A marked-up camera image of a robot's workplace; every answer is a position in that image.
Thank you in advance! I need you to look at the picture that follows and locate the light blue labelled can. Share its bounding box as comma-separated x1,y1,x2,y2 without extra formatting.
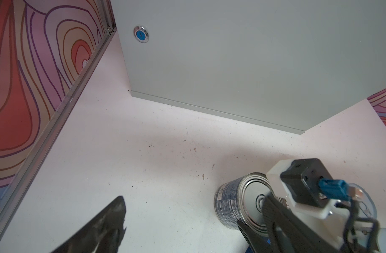
214,172,290,238

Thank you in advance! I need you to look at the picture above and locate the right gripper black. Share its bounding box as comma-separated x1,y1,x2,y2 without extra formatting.
237,194,348,253

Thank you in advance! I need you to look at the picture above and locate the blue cabinet lock button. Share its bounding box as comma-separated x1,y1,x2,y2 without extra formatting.
133,26,149,43

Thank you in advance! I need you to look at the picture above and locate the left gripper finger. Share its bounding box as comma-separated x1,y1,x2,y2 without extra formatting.
54,196,126,253

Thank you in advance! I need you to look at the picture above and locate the grey metal cabinet box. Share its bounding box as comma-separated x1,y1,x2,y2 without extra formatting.
111,1,386,134

